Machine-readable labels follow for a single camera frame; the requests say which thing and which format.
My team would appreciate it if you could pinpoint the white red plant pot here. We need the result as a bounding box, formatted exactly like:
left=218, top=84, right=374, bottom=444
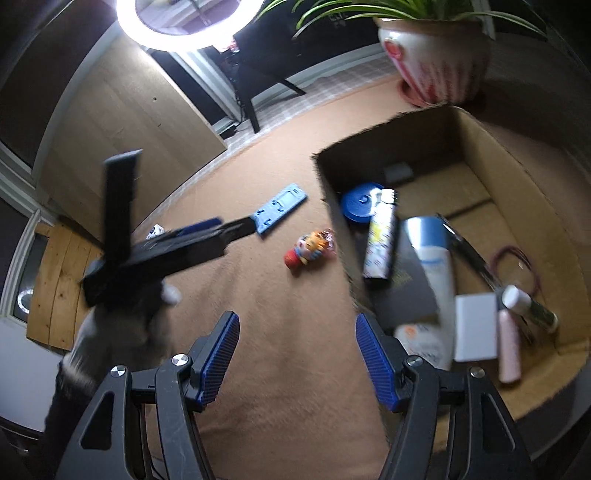
left=378, top=16, right=492, bottom=107

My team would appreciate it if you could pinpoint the person's left hand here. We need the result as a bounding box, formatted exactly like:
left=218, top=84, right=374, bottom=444
left=65, top=286, right=182, bottom=384

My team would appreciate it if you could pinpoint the pink tube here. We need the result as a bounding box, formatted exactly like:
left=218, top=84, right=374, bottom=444
left=498, top=308, right=523, bottom=384

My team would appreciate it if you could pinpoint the black tripod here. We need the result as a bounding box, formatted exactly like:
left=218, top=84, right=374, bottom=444
left=231, top=46, right=308, bottom=134

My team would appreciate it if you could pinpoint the wooden plank panel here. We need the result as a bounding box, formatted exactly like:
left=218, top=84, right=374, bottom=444
left=25, top=210, right=107, bottom=347

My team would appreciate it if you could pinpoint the blue round tape measure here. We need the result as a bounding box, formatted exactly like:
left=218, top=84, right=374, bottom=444
left=341, top=182, right=386, bottom=225

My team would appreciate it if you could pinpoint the green stick with white cap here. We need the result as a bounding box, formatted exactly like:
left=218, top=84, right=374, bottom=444
left=502, top=285, right=559, bottom=330

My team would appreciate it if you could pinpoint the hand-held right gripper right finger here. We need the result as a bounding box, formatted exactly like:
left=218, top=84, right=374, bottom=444
left=355, top=313, right=532, bottom=480

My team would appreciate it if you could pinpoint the black card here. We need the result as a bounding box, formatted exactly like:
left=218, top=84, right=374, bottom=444
left=372, top=231, right=439, bottom=326

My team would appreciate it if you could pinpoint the white plug charger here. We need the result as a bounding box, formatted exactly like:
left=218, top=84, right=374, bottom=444
left=454, top=293, right=500, bottom=362

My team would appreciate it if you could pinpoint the cardboard box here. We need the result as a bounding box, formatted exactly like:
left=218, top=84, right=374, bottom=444
left=311, top=105, right=585, bottom=421

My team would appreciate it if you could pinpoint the person's left forearm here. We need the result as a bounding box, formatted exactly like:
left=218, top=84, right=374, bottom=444
left=44, top=362, right=100, bottom=439

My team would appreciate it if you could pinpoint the dark red cord loop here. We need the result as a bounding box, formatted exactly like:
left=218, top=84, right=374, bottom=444
left=491, top=247, right=542, bottom=296

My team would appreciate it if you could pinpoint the light wooden board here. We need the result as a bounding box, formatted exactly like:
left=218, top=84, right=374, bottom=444
left=34, top=34, right=229, bottom=241

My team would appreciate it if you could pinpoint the checked mat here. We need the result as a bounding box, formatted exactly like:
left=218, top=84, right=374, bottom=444
left=222, top=51, right=402, bottom=153

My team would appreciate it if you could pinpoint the ring light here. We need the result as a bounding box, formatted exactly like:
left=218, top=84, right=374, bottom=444
left=115, top=0, right=264, bottom=52

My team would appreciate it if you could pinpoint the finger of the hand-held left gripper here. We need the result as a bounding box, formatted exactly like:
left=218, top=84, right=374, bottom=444
left=147, top=218, right=225, bottom=245
left=134, top=219, right=258, bottom=278

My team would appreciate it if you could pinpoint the small doll toy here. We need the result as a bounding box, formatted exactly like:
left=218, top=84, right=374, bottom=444
left=284, top=229, right=337, bottom=271

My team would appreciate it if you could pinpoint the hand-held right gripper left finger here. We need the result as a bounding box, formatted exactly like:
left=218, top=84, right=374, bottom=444
left=53, top=311, right=242, bottom=480

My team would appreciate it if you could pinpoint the patterned lighter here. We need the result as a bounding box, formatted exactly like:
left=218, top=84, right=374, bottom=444
left=362, top=188, right=399, bottom=280

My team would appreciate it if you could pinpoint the white bottle with blue cap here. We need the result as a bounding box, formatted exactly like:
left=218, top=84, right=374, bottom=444
left=394, top=216, right=458, bottom=370

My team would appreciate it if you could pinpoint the clear black pen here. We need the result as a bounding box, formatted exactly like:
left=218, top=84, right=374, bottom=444
left=436, top=213, right=504, bottom=296

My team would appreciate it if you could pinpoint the blue phone stand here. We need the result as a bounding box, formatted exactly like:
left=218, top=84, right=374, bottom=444
left=252, top=183, right=308, bottom=237

